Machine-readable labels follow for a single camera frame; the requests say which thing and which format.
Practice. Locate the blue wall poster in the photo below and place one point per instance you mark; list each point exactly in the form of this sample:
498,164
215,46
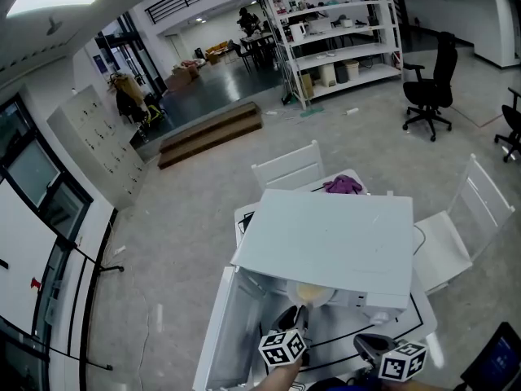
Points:
100,63

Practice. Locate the black dining table with chairs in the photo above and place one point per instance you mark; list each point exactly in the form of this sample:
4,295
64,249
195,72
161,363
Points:
254,47

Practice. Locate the whiteboard on black stand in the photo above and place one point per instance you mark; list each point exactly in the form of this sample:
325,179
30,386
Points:
20,251

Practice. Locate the person's right forearm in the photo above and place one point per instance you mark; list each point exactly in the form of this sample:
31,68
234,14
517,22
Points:
411,387

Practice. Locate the brown cardboard box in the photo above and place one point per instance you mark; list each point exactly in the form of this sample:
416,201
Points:
307,86

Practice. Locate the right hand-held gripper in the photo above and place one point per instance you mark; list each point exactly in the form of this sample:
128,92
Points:
403,363

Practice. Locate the small white power strip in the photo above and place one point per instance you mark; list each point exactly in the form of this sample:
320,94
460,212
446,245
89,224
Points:
119,250

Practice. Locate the yellow folding cart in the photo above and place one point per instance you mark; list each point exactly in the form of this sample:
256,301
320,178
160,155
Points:
152,114

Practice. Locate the cardboard boxes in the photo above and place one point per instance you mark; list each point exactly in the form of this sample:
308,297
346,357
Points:
181,77

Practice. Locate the coat rack with coats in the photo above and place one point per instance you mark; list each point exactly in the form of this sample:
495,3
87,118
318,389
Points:
126,96

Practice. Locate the grey ceiling dome fixture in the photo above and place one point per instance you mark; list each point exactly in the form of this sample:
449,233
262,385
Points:
54,27

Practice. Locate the green mop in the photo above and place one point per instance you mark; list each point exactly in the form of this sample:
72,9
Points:
312,113

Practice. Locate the white shelving rack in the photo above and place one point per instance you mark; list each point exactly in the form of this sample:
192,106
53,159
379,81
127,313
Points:
350,51

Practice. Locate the rectangular ceiling light panel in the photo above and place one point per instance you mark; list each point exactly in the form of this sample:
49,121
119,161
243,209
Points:
55,2

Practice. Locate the person's left forearm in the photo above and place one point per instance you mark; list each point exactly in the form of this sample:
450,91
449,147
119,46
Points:
277,379

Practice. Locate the purple cloth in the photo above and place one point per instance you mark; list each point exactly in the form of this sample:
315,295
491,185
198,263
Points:
342,185

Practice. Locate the brown wooden steps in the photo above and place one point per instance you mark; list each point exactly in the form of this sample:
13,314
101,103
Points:
211,137

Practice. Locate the white round plate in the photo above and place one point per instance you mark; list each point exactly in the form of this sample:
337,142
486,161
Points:
292,293

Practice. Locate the black framed window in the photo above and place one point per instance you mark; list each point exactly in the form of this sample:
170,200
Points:
32,169

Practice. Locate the dark trash bin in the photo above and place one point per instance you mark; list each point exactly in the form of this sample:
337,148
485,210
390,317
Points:
342,73

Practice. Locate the white table with black tape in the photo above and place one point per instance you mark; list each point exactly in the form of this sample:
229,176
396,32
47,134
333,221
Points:
334,354

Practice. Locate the white wooden chair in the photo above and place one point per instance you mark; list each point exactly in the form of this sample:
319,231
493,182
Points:
439,251
289,169

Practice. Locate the white box appliance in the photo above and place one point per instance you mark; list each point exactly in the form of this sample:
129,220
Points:
319,26

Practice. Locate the red fire extinguisher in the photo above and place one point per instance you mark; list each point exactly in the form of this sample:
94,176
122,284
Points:
397,61

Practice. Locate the white trash bin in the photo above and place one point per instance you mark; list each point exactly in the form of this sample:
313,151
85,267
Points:
327,76

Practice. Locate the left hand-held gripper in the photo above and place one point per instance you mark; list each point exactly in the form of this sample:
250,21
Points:
281,348

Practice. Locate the white microwave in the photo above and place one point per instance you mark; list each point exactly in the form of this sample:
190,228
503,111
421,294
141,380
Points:
325,234

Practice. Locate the black office chair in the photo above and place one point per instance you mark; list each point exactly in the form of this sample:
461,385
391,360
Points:
513,120
441,76

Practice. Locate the small red object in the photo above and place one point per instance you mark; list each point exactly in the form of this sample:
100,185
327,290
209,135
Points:
36,284

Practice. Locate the grey locker cabinet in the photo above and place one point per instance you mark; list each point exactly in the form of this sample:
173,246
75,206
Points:
97,145

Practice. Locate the black tablet screen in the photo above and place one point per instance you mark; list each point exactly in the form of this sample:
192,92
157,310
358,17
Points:
496,361

